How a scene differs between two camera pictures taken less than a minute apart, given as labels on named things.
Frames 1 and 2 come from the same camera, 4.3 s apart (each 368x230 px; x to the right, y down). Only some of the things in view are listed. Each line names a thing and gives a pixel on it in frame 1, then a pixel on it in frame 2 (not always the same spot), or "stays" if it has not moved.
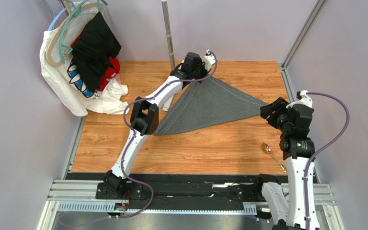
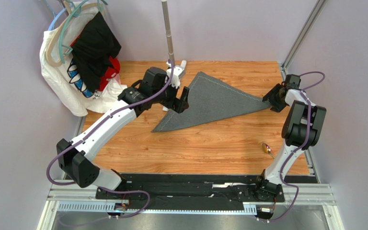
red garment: x=115 y=71 stays
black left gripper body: x=200 y=72 -> x=168 y=98
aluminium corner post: x=303 y=34 stays
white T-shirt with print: x=63 y=78 stays
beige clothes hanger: x=70 y=13 stays
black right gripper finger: x=274 y=110 -> x=271 y=97
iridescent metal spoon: x=267 y=149 stays
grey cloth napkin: x=202 y=102 stays
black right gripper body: x=270 y=109 -> x=276 y=97
